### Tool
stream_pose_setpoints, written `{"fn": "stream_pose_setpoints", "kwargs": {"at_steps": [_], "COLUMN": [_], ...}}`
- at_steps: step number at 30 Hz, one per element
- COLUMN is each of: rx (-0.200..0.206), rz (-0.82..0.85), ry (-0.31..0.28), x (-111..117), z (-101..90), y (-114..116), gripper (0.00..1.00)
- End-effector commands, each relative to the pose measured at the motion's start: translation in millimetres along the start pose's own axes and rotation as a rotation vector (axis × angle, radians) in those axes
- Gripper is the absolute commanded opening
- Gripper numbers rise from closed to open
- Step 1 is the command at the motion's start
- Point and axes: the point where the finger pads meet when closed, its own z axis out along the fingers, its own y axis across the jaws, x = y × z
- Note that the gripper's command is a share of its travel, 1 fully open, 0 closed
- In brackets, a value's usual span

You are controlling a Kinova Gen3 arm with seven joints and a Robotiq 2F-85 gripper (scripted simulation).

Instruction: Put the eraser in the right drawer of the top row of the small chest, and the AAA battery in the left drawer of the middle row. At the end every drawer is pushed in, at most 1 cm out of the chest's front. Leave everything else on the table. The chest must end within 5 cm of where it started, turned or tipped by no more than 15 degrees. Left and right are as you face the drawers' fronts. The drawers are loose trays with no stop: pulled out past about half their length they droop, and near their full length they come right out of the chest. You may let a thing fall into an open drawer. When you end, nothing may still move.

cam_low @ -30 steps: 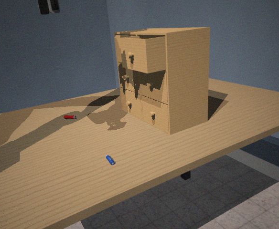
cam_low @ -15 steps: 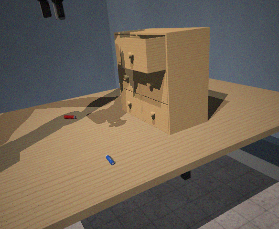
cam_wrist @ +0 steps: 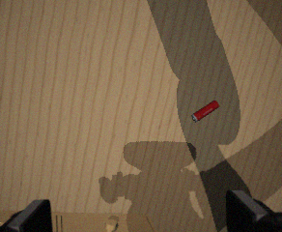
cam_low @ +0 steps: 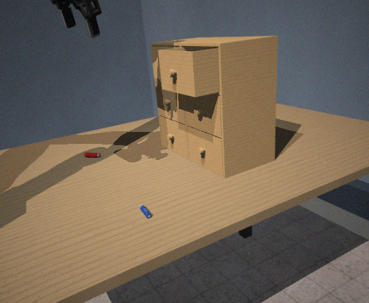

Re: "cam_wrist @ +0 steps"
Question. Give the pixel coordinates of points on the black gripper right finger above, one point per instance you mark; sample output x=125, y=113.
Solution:
x=243, y=214

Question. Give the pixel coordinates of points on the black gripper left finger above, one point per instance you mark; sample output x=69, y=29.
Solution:
x=35, y=217

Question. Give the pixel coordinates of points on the small wooden chest of drawers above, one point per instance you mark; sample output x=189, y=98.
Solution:
x=59, y=215

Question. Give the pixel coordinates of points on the red battery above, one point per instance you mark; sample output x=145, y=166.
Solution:
x=205, y=111

